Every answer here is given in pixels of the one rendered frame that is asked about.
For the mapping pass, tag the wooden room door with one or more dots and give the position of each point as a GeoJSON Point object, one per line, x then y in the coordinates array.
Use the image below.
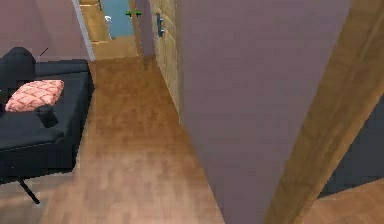
{"type": "Point", "coordinates": [167, 53]}

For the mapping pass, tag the small green plant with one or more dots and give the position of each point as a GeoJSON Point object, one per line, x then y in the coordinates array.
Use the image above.
{"type": "Point", "coordinates": [133, 13]}

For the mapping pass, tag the small white object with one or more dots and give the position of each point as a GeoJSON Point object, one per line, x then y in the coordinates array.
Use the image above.
{"type": "Point", "coordinates": [108, 18]}

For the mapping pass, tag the small black round object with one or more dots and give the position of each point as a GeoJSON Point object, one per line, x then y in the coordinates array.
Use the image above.
{"type": "Point", "coordinates": [47, 116]}

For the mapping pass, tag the pink patterned cushion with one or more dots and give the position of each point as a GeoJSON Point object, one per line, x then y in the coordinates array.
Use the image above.
{"type": "Point", "coordinates": [35, 95]}

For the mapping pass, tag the black sofa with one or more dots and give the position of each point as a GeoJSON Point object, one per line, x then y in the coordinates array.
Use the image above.
{"type": "Point", "coordinates": [30, 133]}

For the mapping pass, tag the wooden door frame post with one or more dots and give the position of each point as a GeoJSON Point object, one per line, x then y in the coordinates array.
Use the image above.
{"type": "Point", "coordinates": [336, 116]}

